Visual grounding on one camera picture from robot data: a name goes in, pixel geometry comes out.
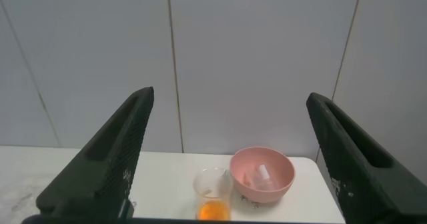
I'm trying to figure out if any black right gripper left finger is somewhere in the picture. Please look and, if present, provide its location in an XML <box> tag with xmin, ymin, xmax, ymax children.
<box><xmin>35</xmin><ymin>86</ymin><xmax>155</xmax><ymax>219</ymax></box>

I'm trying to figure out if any clear plastic beaker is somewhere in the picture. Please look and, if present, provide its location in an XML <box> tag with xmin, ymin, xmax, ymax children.
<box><xmin>192</xmin><ymin>167</ymin><xmax>234</xmax><ymax>221</ymax></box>

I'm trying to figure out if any pink bowl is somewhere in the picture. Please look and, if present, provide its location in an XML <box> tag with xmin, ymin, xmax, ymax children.
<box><xmin>229</xmin><ymin>146</ymin><xmax>296</xmax><ymax>204</ymax></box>

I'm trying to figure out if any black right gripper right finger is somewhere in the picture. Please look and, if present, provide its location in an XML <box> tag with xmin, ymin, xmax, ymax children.
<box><xmin>306</xmin><ymin>92</ymin><xmax>427</xmax><ymax>224</ymax></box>

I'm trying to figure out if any yellow pigment test tube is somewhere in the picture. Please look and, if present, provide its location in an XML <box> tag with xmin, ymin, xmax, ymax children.
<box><xmin>255</xmin><ymin>164</ymin><xmax>280</xmax><ymax>191</ymax></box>

